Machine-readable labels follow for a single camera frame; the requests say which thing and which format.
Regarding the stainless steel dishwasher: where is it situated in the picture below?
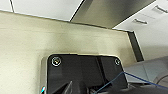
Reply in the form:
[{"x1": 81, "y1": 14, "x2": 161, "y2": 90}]
[{"x1": 69, "y1": 0, "x2": 158, "y2": 30}]

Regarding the grey robot body shell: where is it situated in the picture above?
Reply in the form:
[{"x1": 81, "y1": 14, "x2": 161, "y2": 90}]
[{"x1": 122, "y1": 55, "x2": 168, "y2": 94}]

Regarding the white base cabinet door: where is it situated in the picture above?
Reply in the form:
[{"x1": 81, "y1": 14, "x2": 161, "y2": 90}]
[
  {"x1": 0, "y1": 0, "x2": 14, "y2": 13},
  {"x1": 10, "y1": 0, "x2": 85, "y2": 22}
]

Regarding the tall white drawer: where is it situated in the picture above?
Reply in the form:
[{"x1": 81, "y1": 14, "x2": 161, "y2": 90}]
[{"x1": 113, "y1": 9, "x2": 168, "y2": 35}]

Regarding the thin blue cable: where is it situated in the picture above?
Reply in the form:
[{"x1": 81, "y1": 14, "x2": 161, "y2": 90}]
[{"x1": 95, "y1": 71, "x2": 168, "y2": 94}]

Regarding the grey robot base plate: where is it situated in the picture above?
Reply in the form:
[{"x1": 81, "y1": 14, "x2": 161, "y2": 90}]
[{"x1": 39, "y1": 53, "x2": 130, "y2": 94}]

